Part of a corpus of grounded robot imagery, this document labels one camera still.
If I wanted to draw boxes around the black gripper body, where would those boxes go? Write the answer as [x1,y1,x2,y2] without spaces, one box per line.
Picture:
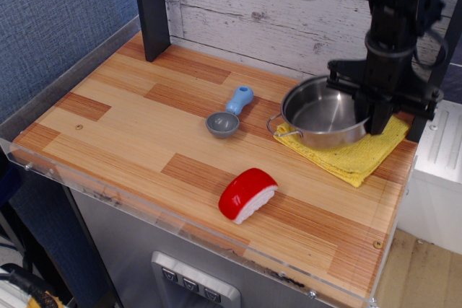
[328,49,443,120]

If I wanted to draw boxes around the black right vertical post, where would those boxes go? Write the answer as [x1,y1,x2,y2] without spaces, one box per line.
[406,0,462,143]

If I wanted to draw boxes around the silver button panel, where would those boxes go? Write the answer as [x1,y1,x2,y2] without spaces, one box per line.
[151,251,241,307]

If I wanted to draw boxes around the blue grey toy scoop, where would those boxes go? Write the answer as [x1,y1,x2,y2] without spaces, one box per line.
[206,86,254,138]

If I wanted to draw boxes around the black left vertical post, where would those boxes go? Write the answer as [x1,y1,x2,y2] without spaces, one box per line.
[137,0,170,62]

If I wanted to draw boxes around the yellow folded towel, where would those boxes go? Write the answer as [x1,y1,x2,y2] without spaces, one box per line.
[274,116,410,188]

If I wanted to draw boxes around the white side cabinet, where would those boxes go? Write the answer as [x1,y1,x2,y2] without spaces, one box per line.
[397,100,461,254]

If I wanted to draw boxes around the red white toy sushi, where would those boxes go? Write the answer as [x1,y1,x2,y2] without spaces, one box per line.
[218,168,279,224]

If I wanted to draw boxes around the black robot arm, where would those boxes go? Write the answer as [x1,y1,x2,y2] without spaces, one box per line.
[328,0,448,135]

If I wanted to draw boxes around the clear acrylic table guard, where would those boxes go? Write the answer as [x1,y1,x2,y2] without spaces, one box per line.
[1,19,417,307]

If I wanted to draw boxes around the black vertical post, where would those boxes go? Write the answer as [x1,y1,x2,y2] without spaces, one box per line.
[137,0,170,62]
[406,0,462,143]

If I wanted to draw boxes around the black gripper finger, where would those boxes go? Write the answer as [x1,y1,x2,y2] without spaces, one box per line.
[367,101,393,136]
[354,92,371,123]

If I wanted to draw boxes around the stainless steel pot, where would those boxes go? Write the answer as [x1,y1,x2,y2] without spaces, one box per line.
[266,76,368,149]

